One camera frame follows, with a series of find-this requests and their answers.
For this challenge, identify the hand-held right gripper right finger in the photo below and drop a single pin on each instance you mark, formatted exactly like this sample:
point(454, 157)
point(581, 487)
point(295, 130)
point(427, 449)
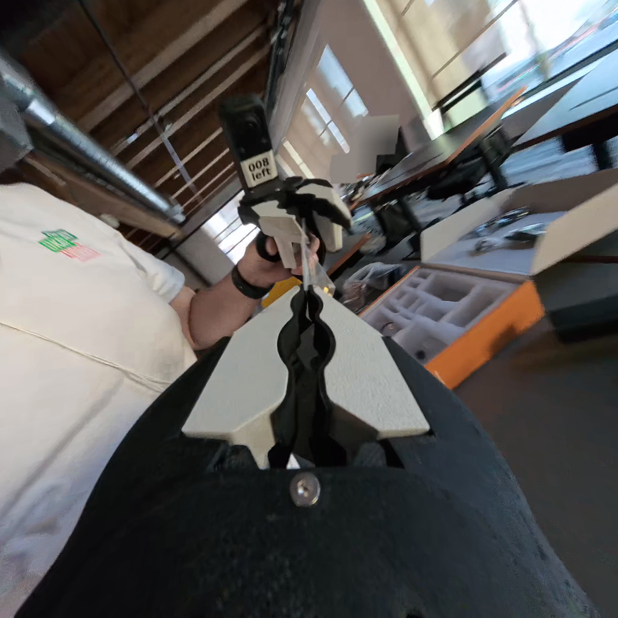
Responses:
point(376, 386)

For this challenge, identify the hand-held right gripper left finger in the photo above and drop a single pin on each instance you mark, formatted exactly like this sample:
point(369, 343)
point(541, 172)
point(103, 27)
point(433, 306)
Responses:
point(231, 386)

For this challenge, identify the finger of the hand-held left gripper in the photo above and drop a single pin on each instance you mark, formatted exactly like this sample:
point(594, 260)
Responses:
point(335, 217)
point(285, 231)

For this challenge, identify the small clear screw pouch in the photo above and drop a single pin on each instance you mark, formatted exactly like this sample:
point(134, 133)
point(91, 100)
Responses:
point(314, 270)

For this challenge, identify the person's left forearm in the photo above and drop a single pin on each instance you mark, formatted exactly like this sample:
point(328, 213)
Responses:
point(212, 314)

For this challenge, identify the dark office desk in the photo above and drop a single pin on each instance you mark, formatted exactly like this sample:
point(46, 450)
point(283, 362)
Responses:
point(434, 149)
point(555, 458)

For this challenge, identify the black wristband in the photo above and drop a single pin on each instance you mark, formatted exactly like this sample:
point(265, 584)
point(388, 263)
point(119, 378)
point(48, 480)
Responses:
point(246, 289)

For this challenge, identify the orange box with foam insert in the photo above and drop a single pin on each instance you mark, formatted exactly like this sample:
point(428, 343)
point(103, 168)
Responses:
point(483, 347)

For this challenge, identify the person in white shirt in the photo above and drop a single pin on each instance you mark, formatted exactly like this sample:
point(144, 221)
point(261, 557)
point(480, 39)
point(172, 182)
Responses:
point(72, 338)

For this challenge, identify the silver ventilation duct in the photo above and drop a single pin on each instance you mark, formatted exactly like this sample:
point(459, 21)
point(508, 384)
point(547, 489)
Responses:
point(72, 140)

